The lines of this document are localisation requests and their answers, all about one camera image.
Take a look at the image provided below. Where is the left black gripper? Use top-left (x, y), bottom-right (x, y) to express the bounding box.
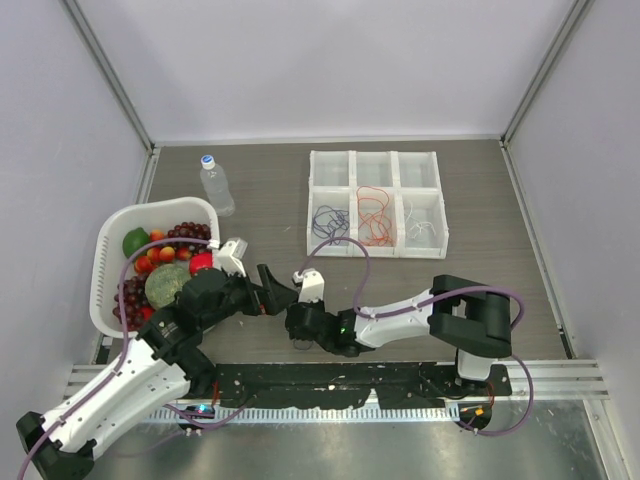
top-left (200, 263), bottom-right (297, 329)

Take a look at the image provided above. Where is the orange wire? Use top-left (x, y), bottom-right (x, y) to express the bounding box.
top-left (355, 185), bottom-right (394, 226)
top-left (357, 209), bottom-right (396, 247)

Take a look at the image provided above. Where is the white wire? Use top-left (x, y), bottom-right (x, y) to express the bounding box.
top-left (403, 198), bottom-right (441, 239)

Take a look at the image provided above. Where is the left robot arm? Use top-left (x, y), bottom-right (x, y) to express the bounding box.
top-left (16, 264), bottom-right (298, 479)

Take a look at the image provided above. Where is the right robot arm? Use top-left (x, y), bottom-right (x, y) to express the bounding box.
top-left (285, 275), bottom-right (524, 395)

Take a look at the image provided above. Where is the red apple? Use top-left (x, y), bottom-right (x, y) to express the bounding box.
top-left (189, 252), bottom-right (214, 276)

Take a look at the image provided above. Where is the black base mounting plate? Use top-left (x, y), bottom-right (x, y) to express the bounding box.
top-left (187, 362), bottom-right (512, 410)

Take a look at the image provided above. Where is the purple grape bunch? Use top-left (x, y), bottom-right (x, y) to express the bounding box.
top-left (165, 222), bottom-right (211, 254)

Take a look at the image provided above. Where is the green melon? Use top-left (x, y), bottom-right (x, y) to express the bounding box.
top-left (144, 264), bottom-right (191, 310)

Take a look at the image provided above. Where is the clear plastic water bottle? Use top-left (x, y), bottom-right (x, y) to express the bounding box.
top-left (200, 154), bottom-right (235, 217)

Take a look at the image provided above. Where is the dark red grape bunch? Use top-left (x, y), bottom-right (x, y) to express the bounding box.
top-left (123, 274), bottom-right (154, 331)

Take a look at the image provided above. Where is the white six-compartment organizer tray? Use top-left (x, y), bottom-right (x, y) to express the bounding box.
top-left (306, 150), bottom-right (449, 260)

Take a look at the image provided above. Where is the green lime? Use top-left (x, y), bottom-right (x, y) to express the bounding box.
top-left (122, 227), bottom-right (151, 259)

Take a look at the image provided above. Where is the white fruit basket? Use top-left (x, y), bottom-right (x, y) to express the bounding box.
top-left (89, 197), bottom-right (220, 339)

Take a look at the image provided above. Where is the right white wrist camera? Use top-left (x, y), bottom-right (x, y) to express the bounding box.
top-left (292, 268), bottom-right (325, 303)

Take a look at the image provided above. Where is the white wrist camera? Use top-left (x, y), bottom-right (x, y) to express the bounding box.
top-left (208, 237), bottom-right (248, 277)
top-left (292, 268), bottom-right (325, 303)

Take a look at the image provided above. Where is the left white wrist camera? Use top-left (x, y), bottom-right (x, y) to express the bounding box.
top-left (208, 237), bottom-right (248, 277)

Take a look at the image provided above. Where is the white slotted cable duct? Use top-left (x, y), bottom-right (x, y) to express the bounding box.
top-left (149, 404), bottom-right (460, 422)

